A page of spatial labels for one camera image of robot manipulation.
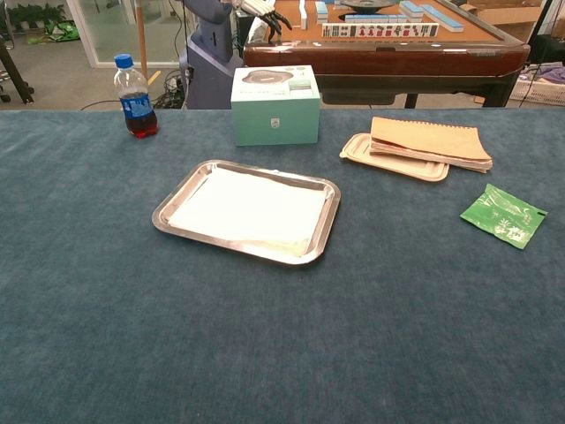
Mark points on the beige container lid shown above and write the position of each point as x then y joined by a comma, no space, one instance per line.
397,165

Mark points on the cardboard box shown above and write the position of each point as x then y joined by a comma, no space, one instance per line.
507,15

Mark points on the brown spiral notebook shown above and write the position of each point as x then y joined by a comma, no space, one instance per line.
432,141

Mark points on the dark mahjong dice dome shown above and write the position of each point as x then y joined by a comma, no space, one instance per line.
368,4

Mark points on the white plastic basket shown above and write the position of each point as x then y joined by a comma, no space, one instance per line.
545,93

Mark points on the white framed glass partition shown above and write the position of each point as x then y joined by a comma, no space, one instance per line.
84,40

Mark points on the cola bottle blue cap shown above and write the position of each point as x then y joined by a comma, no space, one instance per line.
137,106

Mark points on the green sachet packet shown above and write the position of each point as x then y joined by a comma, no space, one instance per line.
503,216

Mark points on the wooden pole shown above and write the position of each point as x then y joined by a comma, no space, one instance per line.
142,40

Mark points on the black tripod stand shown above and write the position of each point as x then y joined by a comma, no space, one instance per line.
540,22

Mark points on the silver metal tray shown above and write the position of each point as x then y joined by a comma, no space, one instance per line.
324,234

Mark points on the black stand leg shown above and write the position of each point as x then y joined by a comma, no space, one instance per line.
15,75

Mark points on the face-up mahjong tile row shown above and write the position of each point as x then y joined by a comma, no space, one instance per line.
379,31

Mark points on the green bag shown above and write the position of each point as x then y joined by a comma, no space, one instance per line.
62,32

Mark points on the green potted plants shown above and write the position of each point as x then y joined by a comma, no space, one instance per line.
31,15

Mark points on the blue background robot body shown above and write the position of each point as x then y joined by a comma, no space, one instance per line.
207,66

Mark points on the teal white product box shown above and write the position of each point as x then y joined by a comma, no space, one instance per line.
265,123

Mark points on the white paper sheet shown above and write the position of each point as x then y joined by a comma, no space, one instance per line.
251,207

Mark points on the purple cloth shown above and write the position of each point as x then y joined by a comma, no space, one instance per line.
555,74

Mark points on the blue felt table cover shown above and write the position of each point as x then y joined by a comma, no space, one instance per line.
220,331

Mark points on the background robot black-fingered hand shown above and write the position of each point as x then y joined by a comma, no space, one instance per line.
269,15

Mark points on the dark red mahjong table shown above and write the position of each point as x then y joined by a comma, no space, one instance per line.
375,59

